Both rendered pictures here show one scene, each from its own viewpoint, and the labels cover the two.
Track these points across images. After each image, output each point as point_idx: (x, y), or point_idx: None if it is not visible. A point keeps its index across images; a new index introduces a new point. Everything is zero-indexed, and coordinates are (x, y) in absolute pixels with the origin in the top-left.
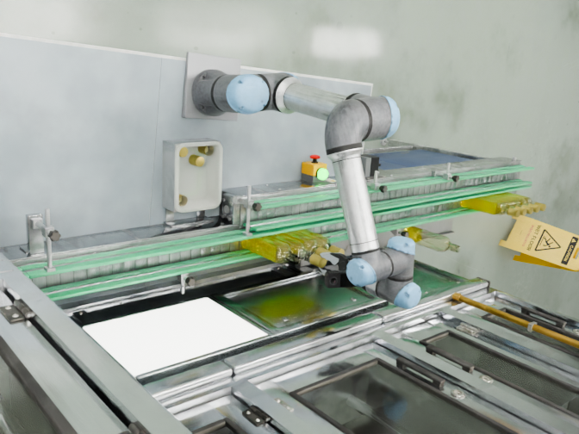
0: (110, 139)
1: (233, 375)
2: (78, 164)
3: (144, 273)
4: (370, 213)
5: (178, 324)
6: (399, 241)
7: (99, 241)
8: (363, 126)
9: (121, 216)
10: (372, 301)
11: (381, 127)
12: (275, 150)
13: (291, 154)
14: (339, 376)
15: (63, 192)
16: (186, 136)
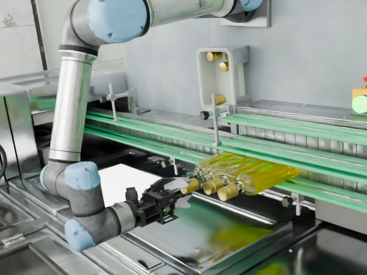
0: (184, 43)
1: (55, 216)
2: (170, 60)
3: (165, 147)
4: (57, 121)
5: (125, 184)
6: (73, 165)
7: (162, 117)
8: (66, 26)
9: (195, 105)
10: (186, 260)
11: (81, 27)
12: (324, 64)
13: (350, 72)
14: (47, 262)
15: (165, 79)
16: (231, 43)
